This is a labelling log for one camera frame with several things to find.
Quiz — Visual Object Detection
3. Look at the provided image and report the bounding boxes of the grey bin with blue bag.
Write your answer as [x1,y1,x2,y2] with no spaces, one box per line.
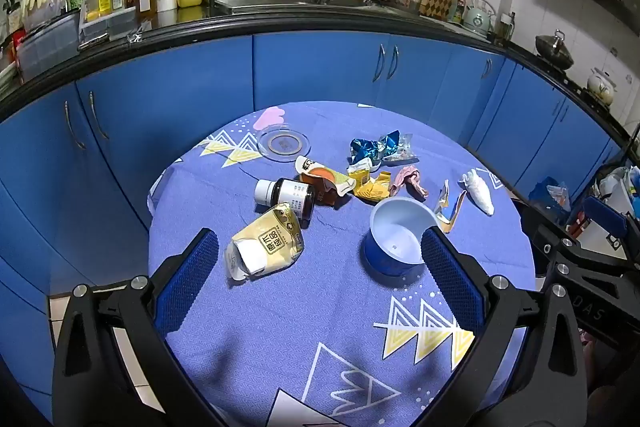
[529,177,571,214]

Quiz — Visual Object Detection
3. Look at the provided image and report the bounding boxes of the white plastic bag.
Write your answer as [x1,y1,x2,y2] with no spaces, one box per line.
[597,164,640,202]

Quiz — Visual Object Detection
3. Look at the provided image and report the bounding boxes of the yellow wrapper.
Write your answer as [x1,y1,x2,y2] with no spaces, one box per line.
[347,159,393,198]

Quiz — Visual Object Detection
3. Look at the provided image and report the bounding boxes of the grey plastic bin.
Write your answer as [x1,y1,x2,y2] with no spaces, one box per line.
[15,14,81,80]

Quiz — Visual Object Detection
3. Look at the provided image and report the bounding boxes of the blue foil wrapper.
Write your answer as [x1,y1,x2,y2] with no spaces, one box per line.
[348,130,401,166]

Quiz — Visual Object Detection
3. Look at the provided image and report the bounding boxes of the clear glass saucer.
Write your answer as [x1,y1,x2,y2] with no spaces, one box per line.
[256,124,313,164]

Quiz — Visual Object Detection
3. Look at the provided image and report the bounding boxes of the light blue bowl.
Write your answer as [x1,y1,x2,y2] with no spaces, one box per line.
[363,198,438,278]

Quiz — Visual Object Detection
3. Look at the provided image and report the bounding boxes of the clear storage box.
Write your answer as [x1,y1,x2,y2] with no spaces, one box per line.
[77,4,141,52]

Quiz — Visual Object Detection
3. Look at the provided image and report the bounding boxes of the pale green kettle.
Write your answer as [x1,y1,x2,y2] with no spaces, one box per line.
[461,0,497,38]

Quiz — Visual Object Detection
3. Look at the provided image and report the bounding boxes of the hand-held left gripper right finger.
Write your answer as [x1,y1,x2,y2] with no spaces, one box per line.
[415,225,588,427]

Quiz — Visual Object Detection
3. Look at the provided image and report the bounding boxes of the black wok with lid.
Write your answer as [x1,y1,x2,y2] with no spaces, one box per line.
[535,29,576,70]

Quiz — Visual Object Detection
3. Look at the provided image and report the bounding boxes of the blue base cabinets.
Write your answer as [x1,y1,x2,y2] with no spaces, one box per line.
[0,32,626,408]

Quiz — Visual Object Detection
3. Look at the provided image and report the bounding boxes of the clear plastic wrapper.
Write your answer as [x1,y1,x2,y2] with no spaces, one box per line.
[382,134,415,165]

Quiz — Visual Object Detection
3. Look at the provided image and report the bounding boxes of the white tissue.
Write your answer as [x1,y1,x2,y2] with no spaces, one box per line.
[459,168,496,215]

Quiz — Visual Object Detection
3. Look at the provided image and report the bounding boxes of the beige snack packet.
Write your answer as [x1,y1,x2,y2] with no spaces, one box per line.
[225,202,306,282]

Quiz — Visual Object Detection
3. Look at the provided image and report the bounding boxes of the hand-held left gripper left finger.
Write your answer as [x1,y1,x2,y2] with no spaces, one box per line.
[51,227,226,427]

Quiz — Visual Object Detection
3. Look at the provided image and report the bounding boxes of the person's right forearm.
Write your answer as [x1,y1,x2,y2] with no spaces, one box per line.
[580,338,608,388]

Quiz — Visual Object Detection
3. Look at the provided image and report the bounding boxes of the pink wrapper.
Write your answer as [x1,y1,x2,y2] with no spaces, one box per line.
[389,165,430,200]

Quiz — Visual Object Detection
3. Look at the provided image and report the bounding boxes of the dark brown medicine bottle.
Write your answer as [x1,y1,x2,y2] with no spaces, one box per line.
[254,177,316,220]

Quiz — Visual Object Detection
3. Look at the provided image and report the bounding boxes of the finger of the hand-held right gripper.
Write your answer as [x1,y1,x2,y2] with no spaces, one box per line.
[581,196,640,253]
[531,223,640,280]

